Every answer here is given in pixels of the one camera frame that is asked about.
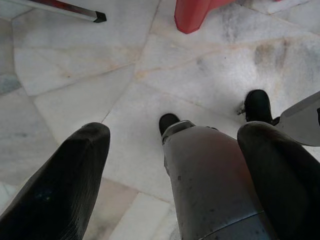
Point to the silver robot left leg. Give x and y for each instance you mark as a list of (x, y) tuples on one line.
[(207, 180)]

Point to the silver clothes rack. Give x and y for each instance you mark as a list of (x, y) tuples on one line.
[(82, 13)]

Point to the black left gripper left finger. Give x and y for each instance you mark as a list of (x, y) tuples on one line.
[(57, 190)]

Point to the red plastic stool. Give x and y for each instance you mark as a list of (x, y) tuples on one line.
[(192, 15)]

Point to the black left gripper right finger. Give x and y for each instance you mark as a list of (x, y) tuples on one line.
[(287, 185)]

